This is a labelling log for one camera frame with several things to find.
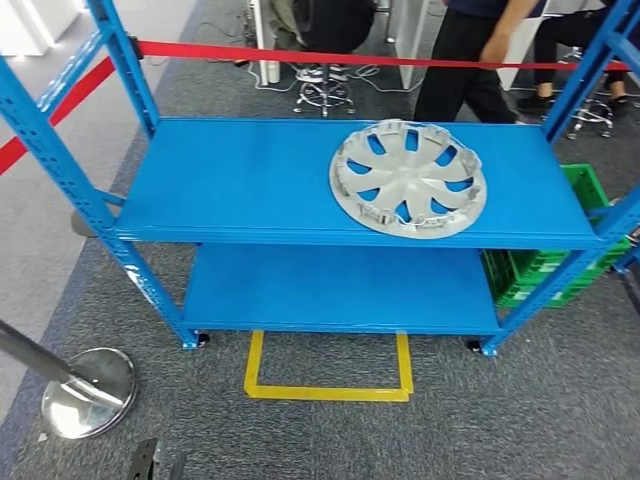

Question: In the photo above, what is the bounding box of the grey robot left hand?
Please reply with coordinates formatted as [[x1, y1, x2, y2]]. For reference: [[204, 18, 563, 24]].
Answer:
[[167, 450, 189, 480]]

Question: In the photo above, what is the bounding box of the blue metal shelf rack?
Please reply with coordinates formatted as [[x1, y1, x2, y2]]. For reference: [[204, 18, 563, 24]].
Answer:
[[0, 0, 640, 359]]

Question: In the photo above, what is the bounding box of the yellow floor tape outline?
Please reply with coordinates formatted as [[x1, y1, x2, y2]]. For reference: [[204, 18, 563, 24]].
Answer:
[[243, 329, 415, 403]]

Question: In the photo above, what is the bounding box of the short red barrier belt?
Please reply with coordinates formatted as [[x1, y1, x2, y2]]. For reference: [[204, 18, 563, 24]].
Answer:
[[0, 56, 117, 177]]

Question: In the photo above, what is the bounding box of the silver wheel hubcap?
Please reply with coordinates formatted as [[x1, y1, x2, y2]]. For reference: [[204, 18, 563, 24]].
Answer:
[[328, 119, 488, 241]]

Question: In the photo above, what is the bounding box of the chrome base stool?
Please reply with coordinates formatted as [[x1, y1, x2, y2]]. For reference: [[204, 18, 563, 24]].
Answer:
[[292, 62, 357, 121]]

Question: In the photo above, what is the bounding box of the long red barrier belt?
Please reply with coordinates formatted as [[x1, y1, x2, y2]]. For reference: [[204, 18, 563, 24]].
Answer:
[[137, 39, 632, 73]]

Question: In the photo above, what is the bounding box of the seated person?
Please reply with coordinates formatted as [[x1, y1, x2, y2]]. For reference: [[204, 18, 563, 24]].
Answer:
[[267, 0, 378, 84]]

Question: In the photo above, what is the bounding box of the green plastic crate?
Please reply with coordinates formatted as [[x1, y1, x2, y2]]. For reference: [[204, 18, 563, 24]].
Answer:
[[559, 163, 632, 256], [482, 248, 632, 311]]

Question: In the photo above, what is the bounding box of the narrow white desk panel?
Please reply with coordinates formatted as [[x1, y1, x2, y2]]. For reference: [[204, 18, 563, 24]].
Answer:
[[393, 0, 431, 91]]

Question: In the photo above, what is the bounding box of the walking person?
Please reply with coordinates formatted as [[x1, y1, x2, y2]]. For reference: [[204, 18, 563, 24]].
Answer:
[[414, 0, 549, 125]]

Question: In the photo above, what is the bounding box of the chrome chair base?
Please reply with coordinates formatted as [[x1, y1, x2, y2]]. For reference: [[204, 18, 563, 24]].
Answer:
[[565, 99, 616, 142]]

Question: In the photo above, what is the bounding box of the person on chair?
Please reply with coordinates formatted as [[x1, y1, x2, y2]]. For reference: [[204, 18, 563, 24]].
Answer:
[[517, 0, 632, 115]]

